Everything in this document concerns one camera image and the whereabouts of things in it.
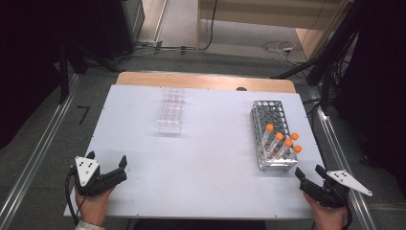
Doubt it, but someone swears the black cabinet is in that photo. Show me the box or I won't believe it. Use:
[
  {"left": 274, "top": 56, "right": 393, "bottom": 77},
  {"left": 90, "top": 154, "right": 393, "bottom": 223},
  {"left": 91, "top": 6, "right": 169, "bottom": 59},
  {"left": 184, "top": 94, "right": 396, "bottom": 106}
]
[{"left": 95, "top": 0, "right": 147, "bottom": 60}]

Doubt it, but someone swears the aluminium floor rail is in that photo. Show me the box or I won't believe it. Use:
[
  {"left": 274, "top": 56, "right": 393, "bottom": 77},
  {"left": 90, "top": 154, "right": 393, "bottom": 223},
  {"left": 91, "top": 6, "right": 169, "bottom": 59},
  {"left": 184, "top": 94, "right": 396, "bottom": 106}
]
[
  {"left": 0, "top": 74, "right": 80, "bottom": 224},
  {"left": 307, "top": 85, "right": 377, "bottom": 230}
]

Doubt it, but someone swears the person's right hand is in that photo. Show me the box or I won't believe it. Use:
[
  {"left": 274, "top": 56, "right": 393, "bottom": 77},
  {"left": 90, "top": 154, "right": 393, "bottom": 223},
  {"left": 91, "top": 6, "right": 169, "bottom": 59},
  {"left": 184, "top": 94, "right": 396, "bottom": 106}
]
[{"left": 303, "top": 192, "right": 349, "bottom": 230}]

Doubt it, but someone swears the right hand-held gripper black cable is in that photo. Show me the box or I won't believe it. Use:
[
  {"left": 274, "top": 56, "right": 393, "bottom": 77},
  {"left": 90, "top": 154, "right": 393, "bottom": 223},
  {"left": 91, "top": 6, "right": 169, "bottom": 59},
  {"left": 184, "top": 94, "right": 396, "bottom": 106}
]
[{"left": 343, "top": 204, "right": 353, "bottom": 230}]

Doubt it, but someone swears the hand-held gripper black cable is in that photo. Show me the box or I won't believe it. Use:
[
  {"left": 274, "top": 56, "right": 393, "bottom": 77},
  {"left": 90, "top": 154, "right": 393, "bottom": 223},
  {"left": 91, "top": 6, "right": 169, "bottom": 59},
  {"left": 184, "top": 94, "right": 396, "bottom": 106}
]
[
  {"left": 64, "top": 169, "right": 87, "bottom": 226},
  {"left": 343, "top": 204, "right": 353, "bottom": 230}
]

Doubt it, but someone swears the light wooden furniture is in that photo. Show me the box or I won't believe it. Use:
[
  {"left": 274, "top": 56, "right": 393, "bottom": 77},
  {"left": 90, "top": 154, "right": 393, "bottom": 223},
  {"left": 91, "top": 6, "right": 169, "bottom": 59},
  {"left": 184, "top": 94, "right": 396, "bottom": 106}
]
[{"left": 195, "top": 0, "right": 352, "bottom": 60}]

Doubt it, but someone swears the person's left hand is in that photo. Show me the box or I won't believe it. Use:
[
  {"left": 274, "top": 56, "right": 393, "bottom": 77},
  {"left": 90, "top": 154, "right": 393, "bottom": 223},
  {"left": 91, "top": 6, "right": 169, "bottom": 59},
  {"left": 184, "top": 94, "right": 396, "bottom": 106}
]
[{"left": 75, "top": 187, "right": 116, "bottom": 227}]

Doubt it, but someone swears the black tripod stand with cables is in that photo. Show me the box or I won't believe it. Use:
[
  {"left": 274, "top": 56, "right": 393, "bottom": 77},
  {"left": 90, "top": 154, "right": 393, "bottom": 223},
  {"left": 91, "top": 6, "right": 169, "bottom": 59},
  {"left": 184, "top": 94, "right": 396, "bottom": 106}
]
[{"left": 271, "top": 0, "right": 368, "bottom": 113}]

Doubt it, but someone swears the white cable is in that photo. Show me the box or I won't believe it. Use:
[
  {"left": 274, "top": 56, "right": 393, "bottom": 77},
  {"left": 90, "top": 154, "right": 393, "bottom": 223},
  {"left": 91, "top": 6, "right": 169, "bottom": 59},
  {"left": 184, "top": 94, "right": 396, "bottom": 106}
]
[{"left": 261, "top": 39, "right": 301, "bottom": 65}]

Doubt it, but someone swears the left hand-held gripper black cable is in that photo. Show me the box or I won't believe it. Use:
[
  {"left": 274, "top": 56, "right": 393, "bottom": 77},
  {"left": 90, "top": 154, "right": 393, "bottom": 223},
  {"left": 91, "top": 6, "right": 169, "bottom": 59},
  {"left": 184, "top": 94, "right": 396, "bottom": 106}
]
[{"left": 64, "top": 169, "right": 87, "bottom": 226}]

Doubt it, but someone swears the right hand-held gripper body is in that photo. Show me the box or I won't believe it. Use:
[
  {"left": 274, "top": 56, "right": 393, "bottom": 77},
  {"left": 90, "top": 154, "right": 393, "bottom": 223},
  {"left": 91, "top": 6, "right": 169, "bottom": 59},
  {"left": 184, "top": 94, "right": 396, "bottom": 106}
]
[{"left": 300, "top": 170, "right": 373, "bottom": 209}]

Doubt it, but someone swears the clear plastic tube rack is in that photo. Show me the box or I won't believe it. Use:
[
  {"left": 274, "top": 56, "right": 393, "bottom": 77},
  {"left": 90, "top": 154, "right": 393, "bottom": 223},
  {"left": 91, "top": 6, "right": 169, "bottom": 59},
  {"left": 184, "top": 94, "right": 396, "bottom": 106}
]
[{"left": 156, "top": 87, "right": 187, "bottom": 137}]

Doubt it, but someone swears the hanging black cable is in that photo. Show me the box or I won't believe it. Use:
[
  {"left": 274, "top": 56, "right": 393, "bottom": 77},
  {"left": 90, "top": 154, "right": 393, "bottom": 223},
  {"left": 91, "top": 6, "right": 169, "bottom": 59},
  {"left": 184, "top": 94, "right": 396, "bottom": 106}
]
[{"left": 197, "top": 0, "right": 219, "bottom": 52}]

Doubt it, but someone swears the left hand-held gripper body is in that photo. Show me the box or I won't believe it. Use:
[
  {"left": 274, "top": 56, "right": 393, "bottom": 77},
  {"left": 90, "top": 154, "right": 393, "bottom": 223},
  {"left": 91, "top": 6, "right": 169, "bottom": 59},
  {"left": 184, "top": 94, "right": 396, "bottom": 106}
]
[{"left": 74, "top": 155, "right": 128, "bottom": 197}]

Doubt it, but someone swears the metal tube rack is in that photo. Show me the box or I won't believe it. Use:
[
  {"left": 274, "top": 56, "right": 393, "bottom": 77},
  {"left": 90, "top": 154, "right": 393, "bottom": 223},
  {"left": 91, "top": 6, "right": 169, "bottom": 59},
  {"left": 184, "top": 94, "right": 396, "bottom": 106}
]
[{"left": 249, "top": 100, "right": 300, "bottom": 173}]

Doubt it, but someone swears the grey power strip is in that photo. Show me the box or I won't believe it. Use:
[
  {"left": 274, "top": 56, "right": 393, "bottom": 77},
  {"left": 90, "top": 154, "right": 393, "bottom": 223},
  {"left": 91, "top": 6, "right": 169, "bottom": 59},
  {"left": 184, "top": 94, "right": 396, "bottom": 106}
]
[{"left": 135, "top": 38, "right": 164, "bottom": 49}]

